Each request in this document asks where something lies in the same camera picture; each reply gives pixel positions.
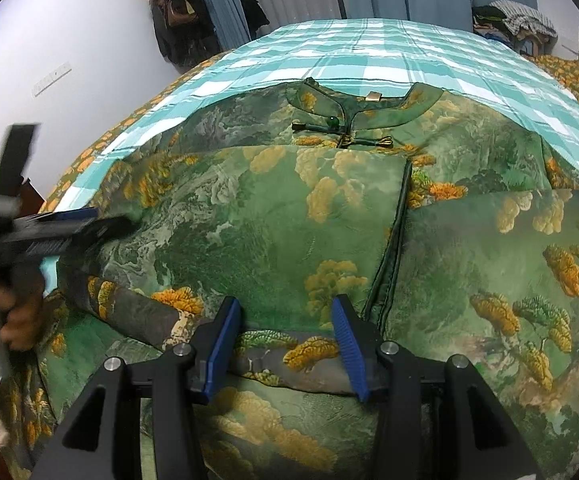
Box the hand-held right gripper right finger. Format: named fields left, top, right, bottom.
left=330, top=295, right=540, bottom=480

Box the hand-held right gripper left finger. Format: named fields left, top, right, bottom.
left=30, top=296, right=243, bottom=480

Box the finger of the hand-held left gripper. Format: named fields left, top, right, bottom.
left=24, top=215, right=134, bottom=260
left=17, top=207, right=99, bottom=229

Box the green patterned jacket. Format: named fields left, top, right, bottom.
left=0, top=77, right=579, bottom=480

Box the coat rack with dark clothes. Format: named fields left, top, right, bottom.
left=147, top=0, right=221, bottom=72

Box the pile of clothes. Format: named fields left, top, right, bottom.
left=472, top=0, right=559, bottom=57

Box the person's left hand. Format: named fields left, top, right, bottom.
left=0, top=277, right=45, bottom=353

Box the dark wooden nightstand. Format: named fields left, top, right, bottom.
left=20, top=177, right=46, bottom=207

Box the orange floral bed sheet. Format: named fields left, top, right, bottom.
left=40, top=57, right=219, bottom=213

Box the narrow blue curtain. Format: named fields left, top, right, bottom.
left=190, top=0, right=259, bottom=54

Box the black hanging garment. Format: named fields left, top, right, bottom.
left=240, top=0, right=271, bottom=37

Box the teal plaid bed sheet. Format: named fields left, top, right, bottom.
left=54, top=17, right=579, bottom=211

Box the white wall plate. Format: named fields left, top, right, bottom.
left=30, top=61, right=73, bottom=96

